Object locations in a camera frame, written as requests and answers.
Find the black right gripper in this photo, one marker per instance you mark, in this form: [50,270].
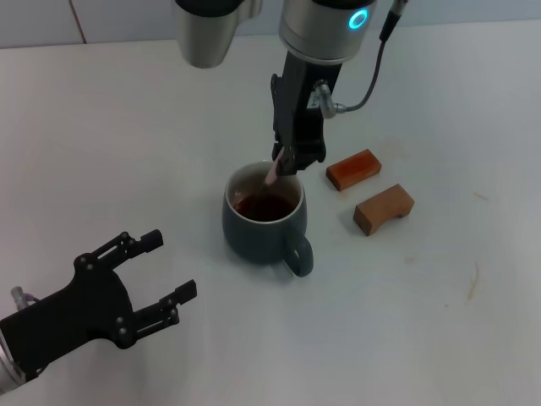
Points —
[308,93]

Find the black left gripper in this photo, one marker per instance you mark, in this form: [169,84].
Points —
[67,321]

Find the grey ceramic mug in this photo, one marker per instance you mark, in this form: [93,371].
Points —
[262,237]

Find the reddish flat wooden block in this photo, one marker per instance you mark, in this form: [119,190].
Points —
[353,169]

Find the dark brown coffee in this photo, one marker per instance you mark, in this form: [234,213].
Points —
[270,209]

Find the light arched wooden block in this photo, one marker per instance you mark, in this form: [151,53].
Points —
[380,207]

